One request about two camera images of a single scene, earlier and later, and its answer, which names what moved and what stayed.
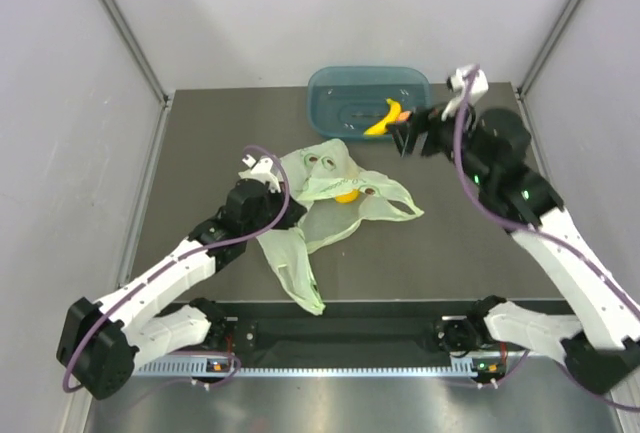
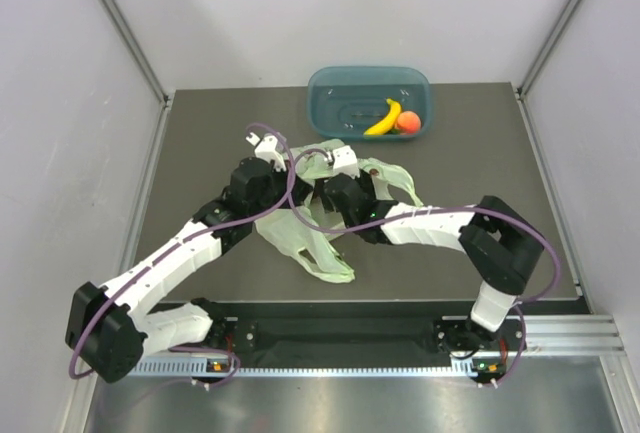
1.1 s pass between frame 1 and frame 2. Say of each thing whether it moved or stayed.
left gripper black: moved
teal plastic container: stayed
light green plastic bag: moved
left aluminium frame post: stayed
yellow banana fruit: stayed
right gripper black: moved
